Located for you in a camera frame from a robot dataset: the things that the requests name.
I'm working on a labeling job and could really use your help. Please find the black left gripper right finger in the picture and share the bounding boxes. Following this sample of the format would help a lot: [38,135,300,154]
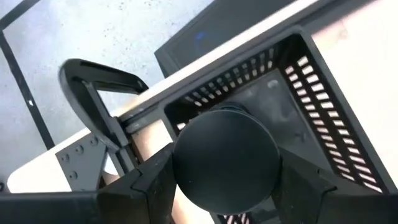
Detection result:
[272,148,398,224]

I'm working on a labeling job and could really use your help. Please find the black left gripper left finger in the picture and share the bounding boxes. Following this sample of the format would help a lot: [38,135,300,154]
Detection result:
[0,143,177,224]

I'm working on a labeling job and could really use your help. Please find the red sand hourglass black caps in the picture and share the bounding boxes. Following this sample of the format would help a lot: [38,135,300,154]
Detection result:
[172,102,282,215]

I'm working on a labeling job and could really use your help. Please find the grey bolted corner plate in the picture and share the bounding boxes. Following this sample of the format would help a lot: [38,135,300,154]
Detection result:
[55,133,108,192]

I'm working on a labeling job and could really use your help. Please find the black plastic basket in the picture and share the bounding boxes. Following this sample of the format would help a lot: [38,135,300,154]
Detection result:
[157,26,398,224]

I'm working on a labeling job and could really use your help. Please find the black stand base bar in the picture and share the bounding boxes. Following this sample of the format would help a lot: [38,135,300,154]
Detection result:
[0,0,56,150]

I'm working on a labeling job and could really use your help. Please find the black equipment box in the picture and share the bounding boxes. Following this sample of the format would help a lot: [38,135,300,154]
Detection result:
[154,0,296,78]

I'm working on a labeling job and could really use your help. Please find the black curved table bracket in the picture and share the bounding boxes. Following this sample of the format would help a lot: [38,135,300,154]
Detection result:
[58,58,149,153]

